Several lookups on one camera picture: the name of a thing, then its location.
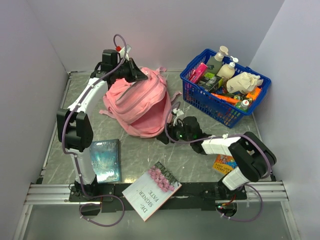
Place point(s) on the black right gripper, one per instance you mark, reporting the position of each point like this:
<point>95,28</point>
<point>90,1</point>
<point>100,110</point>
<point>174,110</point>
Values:
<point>171,129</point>

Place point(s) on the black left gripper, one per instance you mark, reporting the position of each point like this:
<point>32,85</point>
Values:
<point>136,74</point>

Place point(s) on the pink school backpack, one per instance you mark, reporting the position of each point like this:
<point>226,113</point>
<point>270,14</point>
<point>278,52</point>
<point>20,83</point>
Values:
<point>140,107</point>

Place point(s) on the white book pink flowers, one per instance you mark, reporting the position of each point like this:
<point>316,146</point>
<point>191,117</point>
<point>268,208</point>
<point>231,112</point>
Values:
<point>150,191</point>

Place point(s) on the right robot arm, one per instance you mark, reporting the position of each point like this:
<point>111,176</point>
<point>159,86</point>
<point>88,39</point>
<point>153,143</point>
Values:
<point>253,160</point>

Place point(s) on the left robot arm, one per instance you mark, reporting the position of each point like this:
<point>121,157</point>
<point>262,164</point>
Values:
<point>73,123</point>

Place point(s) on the beige cloth bag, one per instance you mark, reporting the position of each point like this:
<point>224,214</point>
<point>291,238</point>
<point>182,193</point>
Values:
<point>243,83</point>

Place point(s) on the orange snack pack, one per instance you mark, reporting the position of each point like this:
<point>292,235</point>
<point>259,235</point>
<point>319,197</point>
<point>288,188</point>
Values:
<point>253,95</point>

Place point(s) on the yellow children's book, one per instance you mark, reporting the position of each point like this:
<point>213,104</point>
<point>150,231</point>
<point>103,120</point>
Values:
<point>224,164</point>

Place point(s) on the orange packet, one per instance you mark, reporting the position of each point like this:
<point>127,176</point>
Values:
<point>227,99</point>

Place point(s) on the blue plastic basket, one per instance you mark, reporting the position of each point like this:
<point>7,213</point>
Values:
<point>218,109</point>

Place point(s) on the black green box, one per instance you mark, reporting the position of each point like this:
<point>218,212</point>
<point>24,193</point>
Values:
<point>210,82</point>

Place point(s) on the pink box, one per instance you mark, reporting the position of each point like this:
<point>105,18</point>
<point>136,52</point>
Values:
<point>198,73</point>

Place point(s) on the green bottle red cap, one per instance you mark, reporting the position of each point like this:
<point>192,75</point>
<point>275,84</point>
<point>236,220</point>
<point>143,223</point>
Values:
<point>243,105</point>

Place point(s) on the cream pump bottle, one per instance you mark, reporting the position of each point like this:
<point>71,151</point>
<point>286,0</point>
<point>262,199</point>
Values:
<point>227,71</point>

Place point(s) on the grey pump bottle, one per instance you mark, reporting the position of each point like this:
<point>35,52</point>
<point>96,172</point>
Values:
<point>215,62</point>

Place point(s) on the teal hardcover book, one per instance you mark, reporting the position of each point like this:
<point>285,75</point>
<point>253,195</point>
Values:
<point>105,160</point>

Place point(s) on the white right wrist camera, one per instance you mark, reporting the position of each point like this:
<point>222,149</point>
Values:
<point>176,113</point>

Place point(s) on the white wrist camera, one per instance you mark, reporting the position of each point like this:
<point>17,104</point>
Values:
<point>176,113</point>
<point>124,51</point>

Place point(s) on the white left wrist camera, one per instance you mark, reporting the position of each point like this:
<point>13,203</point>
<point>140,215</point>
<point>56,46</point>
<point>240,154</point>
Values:
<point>124,51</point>

